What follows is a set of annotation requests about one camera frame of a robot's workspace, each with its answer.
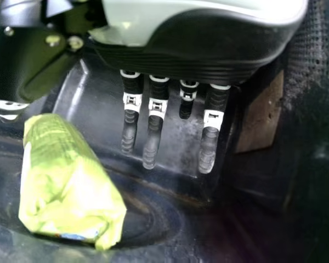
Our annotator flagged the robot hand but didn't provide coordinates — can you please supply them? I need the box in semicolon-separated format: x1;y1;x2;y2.
0;0;311;174

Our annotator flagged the yellow-green biscuit packet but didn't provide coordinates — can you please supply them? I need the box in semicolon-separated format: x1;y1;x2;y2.
18;112;127;250

